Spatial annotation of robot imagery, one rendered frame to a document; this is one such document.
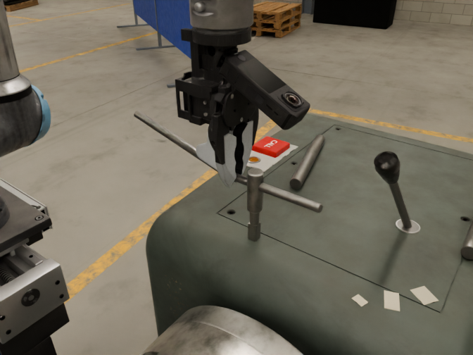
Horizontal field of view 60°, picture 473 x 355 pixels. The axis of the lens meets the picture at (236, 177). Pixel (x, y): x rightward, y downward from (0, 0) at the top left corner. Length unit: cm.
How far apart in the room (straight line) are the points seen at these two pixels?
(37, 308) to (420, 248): 67
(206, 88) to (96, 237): 231
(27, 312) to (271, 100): 60
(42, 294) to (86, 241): 191
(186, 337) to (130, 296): 179
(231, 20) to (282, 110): 11
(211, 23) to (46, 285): 57
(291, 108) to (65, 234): 248
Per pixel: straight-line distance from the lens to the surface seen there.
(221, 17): 49
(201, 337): 53
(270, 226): 65
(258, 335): 52
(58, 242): 281
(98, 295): 238
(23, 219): 92
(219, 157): 54
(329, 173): 80
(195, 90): 53
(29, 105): 90
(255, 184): 56
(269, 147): 86
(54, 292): 88
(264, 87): 49
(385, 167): 56
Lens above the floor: 165
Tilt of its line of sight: 31 degrees down
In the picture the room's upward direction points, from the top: straight up
